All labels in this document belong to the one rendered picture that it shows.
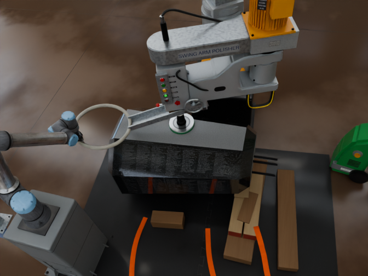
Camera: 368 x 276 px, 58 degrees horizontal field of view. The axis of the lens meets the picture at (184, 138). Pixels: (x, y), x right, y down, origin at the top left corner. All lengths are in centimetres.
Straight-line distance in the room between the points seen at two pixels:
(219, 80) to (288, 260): 161
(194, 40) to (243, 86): 56
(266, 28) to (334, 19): 336
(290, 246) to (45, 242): 196
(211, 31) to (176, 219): 173
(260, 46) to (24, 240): 208
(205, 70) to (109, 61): 276
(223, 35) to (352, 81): 262
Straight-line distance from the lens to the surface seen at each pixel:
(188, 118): 285
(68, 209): 265
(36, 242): 264
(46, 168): 409
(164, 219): 318
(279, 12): 209
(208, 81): 240
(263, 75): 247
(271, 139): 377
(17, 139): 217
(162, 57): 220
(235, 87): 249
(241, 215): 305
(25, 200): 247
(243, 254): 304
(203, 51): 220
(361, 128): 335
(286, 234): 316
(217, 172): 272
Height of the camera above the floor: 301
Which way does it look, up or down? 52 degrees down
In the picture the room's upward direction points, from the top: 11 degrees counter-clockwise
